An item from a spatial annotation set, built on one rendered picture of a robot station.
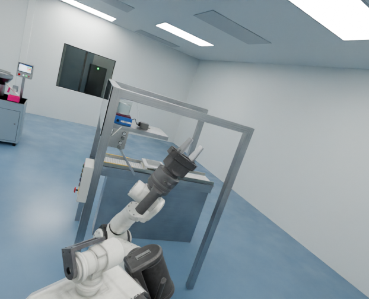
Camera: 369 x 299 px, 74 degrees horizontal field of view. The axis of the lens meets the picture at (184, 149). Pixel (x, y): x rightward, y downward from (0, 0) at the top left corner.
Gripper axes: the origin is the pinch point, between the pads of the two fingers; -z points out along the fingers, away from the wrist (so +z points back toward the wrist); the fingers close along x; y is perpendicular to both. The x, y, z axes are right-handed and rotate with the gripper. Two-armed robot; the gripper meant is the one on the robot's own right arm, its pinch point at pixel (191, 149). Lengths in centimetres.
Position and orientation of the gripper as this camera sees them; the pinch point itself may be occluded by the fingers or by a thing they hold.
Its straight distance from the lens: 83.4
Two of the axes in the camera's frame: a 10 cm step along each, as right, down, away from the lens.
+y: -3.2, -4.4, 8.4
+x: -6.8, -5.1, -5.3
